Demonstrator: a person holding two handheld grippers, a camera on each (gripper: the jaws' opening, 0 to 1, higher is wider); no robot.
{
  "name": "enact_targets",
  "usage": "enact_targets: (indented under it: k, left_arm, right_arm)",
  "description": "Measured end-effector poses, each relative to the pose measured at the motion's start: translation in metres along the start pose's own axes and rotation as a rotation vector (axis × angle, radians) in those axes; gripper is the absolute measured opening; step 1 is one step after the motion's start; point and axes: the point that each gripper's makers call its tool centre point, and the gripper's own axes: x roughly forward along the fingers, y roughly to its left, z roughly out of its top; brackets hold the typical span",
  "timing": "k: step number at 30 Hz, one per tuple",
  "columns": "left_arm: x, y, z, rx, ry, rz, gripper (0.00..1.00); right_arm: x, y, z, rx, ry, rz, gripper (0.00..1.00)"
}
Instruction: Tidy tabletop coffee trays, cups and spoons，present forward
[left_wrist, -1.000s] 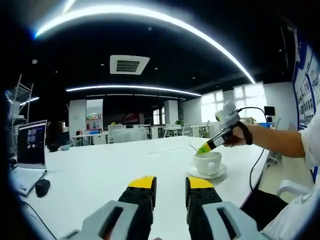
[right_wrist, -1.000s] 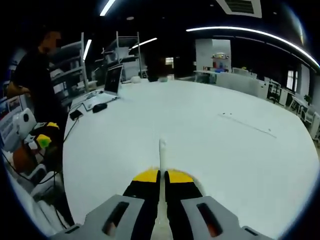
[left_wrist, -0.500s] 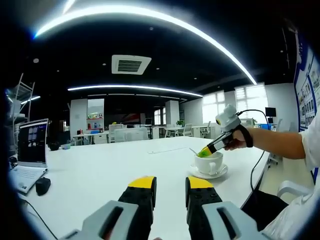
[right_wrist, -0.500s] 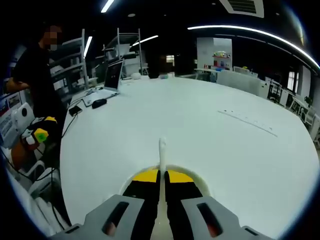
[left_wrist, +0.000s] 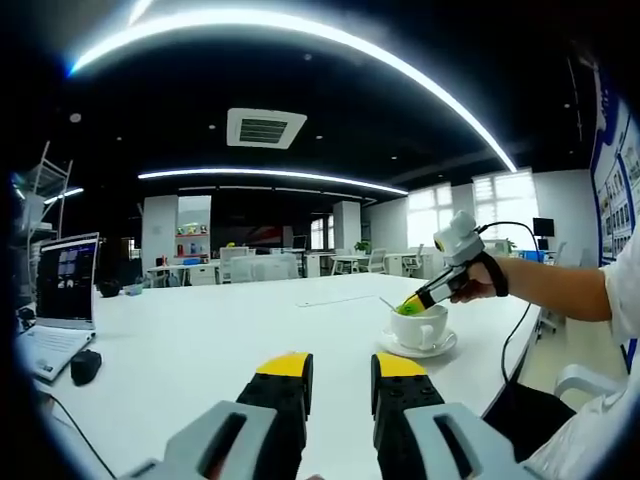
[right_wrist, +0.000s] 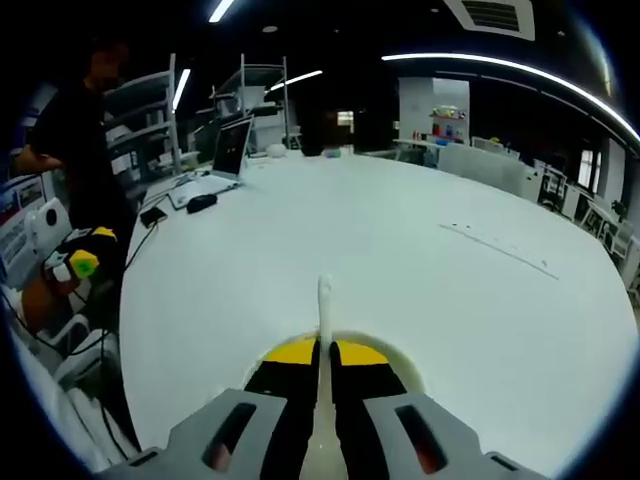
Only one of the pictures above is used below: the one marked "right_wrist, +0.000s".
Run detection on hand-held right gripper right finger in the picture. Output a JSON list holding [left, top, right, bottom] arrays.
[[328, 338, 554, 480]]

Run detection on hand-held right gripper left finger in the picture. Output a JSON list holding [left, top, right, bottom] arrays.
[[94, 337, 321, 480]]

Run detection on white coffee cup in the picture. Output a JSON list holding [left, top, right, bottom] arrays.
[[241, 328, 427, 397]]

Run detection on white spoon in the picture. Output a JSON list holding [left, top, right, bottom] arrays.
[[298, 273, 351, 480]]

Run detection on white tabletop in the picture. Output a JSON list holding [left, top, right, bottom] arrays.
[[118, 152, 635, 480]]

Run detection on person's left hand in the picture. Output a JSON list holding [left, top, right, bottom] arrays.
[[20, 272, 84, 332]]

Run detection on black phone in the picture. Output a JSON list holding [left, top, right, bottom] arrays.
[[139, 206, 169, 228]]

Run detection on white office chair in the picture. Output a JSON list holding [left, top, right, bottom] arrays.
[[37, 313, 122, 397], [602, 219, 640, 307]]

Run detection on white notebook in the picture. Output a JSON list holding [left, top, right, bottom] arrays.
[[167, 182, 204, 210]]

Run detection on black computer mouse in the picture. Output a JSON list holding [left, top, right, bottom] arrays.
[[186, 193, 219, 215]]

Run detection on white metal shelf rack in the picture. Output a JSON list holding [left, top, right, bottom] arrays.
[[103, 52, 182, 179], [208, 53, 292, 152]]

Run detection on silver laptop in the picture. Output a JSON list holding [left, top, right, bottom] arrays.
[[192, 115, 255, 196]]

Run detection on rack tube light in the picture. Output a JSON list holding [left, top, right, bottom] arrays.
[[268, 69, 324, 93], [171, 68, 193, 112]]

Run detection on long curved ceiling light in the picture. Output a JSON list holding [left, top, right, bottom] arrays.
[[208, 0, 236, 24]]

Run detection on white desk partition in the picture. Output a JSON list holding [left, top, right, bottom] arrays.
[[437, 143, 527, 187]]

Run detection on colourful shelf items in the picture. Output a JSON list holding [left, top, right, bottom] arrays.
[[428, 106, 469, 139]]

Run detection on white pillar cabinet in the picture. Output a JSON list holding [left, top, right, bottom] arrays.
[[398, 76, 472, 147]]

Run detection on long straight ceiling light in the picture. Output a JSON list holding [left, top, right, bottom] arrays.
[[381, 52, 640, 142]]

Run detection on ceiling air conditioner vent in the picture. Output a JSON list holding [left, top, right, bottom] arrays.
[[443, 0, 537, 42]]

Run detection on black phone cable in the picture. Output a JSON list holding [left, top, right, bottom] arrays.
[[123, 222, 162, 272]]

